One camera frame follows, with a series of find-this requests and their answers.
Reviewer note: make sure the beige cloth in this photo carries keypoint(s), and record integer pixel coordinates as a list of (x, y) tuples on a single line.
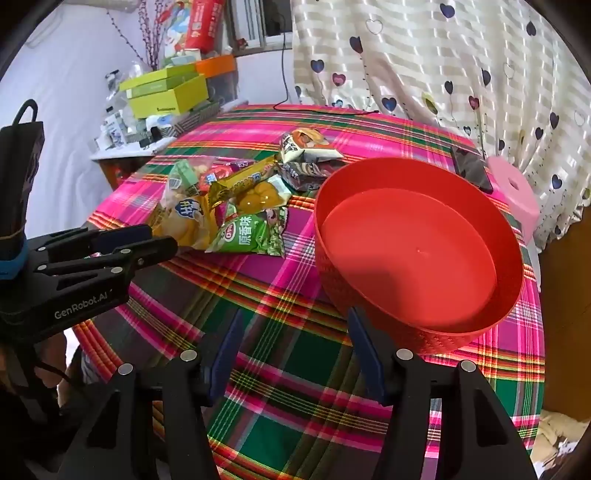
[(554, 438)]

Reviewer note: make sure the dark snack packet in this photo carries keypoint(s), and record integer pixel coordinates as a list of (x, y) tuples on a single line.
[(300, 175)]

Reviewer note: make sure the green snack packet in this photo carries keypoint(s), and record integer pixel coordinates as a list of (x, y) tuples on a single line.
[(244, 237)]

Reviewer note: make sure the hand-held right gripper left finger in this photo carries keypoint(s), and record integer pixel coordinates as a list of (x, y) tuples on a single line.
[(226, 355)]

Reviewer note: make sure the plaid tablecloth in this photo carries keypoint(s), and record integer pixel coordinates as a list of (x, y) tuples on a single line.
[(286, 369)]

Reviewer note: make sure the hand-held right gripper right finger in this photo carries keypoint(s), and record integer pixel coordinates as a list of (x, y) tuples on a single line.
[(364, 350)]

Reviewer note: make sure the black white striped box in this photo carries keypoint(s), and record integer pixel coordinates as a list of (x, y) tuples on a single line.
[(198, 117)]

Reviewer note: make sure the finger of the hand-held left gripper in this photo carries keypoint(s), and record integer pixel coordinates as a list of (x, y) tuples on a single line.
[(120, 235), (152, 251)]

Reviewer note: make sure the gold bar wrapper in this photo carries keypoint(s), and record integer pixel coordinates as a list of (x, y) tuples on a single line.
[(244, 180)]

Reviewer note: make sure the orange box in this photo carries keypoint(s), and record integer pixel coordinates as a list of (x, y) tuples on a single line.
[(217, 65)]

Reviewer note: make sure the heart print curtain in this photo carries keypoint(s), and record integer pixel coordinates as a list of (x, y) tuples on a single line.
[(415, 60)]

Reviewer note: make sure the white shelf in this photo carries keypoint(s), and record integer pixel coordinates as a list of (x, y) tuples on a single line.
[(124, 150)]

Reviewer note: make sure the yellow chip packet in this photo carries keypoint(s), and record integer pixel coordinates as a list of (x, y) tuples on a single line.
[(184, 221)]

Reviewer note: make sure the purple snack packet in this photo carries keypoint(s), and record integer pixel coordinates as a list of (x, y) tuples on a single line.
[(242, 165)]

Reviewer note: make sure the large lime green box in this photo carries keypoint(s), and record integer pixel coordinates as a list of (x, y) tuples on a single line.
[(171, 99)]

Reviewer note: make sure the window frame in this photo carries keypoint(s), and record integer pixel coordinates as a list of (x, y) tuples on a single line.
[(251, 23)]

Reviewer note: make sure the purple flower twigs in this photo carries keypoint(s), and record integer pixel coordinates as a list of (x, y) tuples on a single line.
[(150, 41)]

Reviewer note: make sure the wooden cabinet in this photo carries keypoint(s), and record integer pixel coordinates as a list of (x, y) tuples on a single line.
[(568, 323)]

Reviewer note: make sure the white orange snack packet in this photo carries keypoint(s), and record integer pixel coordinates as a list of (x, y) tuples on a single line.
[(304, 147)]

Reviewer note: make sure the colourful picture box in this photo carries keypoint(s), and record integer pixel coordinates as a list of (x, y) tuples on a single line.
[(178, 37)]

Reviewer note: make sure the red round bowl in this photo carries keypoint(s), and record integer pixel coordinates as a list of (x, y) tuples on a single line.
[(415, 258)]

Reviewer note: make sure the red package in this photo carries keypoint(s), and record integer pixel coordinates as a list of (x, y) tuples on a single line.
[(203, 25)]

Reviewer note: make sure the clear biscuit packet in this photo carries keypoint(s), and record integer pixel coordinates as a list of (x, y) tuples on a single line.
[(184, 177)]

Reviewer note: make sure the black smartphone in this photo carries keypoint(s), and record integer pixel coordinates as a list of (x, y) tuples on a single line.
[(471, 168)]

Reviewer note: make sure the flat green box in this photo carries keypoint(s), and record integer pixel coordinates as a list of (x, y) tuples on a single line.
[(157, 78)]

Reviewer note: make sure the yellow fruit packet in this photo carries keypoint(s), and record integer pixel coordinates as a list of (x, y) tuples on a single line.
[(258, 196)]

